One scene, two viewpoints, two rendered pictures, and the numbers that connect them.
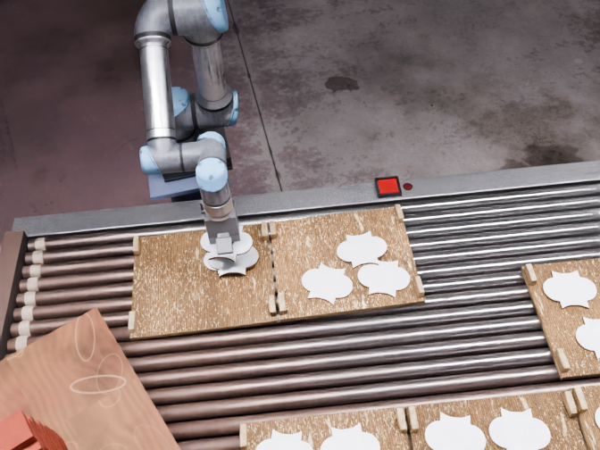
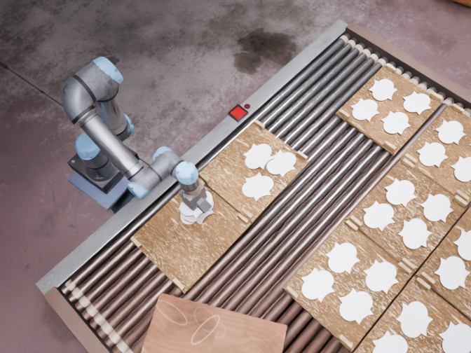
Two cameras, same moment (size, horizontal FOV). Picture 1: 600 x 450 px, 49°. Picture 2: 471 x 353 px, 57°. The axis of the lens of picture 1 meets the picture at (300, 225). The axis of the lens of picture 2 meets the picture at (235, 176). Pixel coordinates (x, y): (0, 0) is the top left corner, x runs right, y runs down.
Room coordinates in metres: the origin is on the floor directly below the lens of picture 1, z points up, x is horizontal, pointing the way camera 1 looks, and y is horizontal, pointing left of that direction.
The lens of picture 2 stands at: (0.45, 0.54, 2.72)
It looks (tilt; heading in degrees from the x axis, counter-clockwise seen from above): 63 degrees down; 320
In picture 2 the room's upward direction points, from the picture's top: 5 degrees counter-clockwise
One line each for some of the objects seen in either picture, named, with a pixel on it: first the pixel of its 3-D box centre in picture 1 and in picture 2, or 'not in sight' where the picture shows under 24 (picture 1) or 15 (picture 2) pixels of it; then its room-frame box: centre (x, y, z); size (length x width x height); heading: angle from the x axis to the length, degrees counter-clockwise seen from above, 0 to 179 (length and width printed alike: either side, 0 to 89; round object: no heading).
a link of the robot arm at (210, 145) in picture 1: (204, 154); (165, 164); (1.23, 0.23, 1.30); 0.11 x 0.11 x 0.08; 3
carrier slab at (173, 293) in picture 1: (203, 278); (190, 232); (1.09, 0.30, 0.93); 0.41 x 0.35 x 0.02; 93
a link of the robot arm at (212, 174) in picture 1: (212, 181); (187, 176); (1.14, 0.21, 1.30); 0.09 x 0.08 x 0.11; 3
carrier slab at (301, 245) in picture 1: (343, 261); (253, 169); (1.12, -0.12, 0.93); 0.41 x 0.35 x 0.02; 94
